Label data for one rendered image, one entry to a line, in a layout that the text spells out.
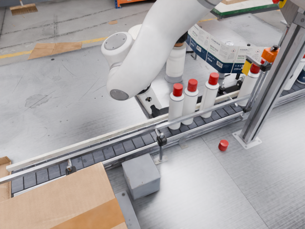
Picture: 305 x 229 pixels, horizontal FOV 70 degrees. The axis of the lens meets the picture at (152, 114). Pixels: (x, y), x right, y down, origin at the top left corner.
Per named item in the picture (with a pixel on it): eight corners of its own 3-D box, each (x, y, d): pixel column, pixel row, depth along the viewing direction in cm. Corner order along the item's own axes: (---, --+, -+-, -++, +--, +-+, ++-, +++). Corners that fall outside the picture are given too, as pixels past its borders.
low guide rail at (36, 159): (258, 86, 103) (260, 83, 102) (260, 87, 102) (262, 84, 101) (8, 169, 73) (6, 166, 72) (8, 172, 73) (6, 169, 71)
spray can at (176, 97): (176, 119, 91) (181, 79, 76) (182, 127, 88) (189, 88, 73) (165, 122, 90) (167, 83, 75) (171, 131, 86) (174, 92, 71)
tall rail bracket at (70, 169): (82, 175, 79) (70, 149, 67) (86, 192, 74) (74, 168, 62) (73, 178, 78) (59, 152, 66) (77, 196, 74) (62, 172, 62)
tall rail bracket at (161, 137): (157, 147, 87) (158, 119, 75) (165, 161, 83) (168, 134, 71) (150, 150, 86) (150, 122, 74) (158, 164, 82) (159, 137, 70)
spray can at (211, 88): (206, 108, 95) (216, 69, 80) (213, 116, 92) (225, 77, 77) (196, 112, 94) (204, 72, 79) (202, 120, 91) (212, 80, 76)
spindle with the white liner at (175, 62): (177, 71, 114) (183, 12, 92) (186, 80, 109) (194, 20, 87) (162, 75, 112) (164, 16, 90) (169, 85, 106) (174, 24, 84)
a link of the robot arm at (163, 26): (222, 39, 36) (126, 109, 58) (217, -13, 45) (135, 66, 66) (184, 4, 32) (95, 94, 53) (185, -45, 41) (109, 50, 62)
